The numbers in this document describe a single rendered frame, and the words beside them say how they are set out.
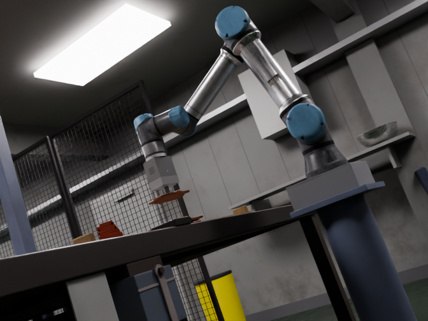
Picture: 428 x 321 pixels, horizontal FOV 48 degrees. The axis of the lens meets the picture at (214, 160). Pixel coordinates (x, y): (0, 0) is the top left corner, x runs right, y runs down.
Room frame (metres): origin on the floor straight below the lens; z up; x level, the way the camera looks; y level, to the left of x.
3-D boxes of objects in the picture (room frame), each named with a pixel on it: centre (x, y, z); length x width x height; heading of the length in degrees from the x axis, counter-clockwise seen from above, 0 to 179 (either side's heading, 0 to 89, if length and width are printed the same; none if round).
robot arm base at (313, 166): (1.68, -0.36, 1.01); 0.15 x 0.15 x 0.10
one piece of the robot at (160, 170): (1.68, 0.20, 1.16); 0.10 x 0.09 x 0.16; 53
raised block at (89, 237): (1.14, 0.35, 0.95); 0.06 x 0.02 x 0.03; 62
